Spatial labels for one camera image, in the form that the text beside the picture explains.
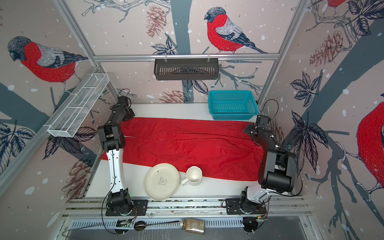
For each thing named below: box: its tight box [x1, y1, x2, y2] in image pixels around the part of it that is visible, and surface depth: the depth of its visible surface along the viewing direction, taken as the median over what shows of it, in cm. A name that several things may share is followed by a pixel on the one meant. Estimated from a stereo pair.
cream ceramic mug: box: [181, 166, 203, 186], surface depth 78 cm
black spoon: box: [134, 220, 180, 231], surface depth 70 cm
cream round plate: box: [144, 163, 180, 201], surface depth 83 cm
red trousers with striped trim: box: [100, 117, 265, 182], surface depth 94 cm
